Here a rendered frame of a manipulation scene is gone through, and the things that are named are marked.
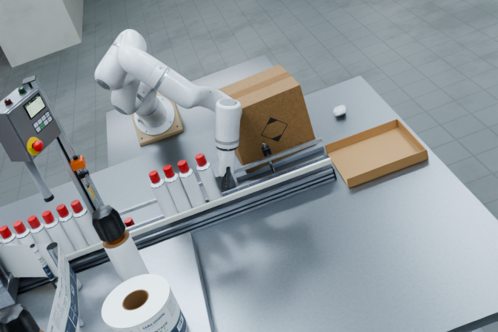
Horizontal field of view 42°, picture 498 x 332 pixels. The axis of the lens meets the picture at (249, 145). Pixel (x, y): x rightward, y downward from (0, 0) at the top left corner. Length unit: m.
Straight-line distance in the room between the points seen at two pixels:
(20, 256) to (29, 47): 5.65
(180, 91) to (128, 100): 0.50
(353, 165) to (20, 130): 1.16
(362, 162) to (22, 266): 1.25
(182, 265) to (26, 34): 5.88
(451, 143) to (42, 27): 5.12
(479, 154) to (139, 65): 2.22
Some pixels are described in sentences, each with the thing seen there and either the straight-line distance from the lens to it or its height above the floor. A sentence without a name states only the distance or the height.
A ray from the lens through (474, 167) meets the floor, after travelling 3.73.
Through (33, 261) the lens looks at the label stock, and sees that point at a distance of 2.34.
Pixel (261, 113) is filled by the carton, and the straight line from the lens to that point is 2.43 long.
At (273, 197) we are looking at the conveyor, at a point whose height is 0.85.
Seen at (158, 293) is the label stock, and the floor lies 1.02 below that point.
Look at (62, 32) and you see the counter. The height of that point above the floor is 0.18.
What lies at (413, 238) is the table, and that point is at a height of 0.83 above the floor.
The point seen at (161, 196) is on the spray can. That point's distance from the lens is 2.31.
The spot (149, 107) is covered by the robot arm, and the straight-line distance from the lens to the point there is 2.83.
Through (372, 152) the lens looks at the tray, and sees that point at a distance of 2.47.
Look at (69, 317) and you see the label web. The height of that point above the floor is 0.97.
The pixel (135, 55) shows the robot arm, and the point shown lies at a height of 1.48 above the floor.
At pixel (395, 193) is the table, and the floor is 0.83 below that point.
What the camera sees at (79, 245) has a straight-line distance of 2.41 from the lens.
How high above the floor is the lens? 2.19
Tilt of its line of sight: 30 degrees down
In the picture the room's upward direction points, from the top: 19 degrees counter-clockwise
